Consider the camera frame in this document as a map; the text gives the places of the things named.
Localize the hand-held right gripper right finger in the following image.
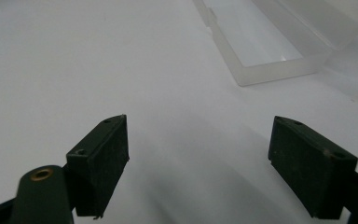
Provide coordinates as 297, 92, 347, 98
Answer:
268, 115, 358, 220

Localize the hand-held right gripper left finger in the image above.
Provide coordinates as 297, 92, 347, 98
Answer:
65, 114, 131, 220

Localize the translucent plastic box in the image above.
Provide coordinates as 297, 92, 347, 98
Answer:
192, 0, 358, 88

